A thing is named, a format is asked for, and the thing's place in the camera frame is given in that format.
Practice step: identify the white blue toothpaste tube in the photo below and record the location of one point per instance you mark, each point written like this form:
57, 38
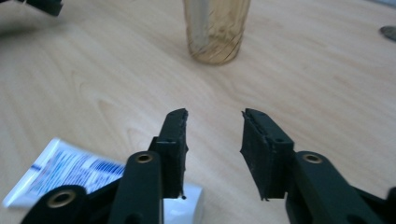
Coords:
68, 168

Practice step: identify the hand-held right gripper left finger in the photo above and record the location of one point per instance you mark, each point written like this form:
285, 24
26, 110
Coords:
174, 155

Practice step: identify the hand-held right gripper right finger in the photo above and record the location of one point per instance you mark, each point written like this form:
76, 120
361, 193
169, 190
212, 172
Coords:
267, 161

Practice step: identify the dark round table grommet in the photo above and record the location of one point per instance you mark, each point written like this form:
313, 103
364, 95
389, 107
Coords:
389, 32

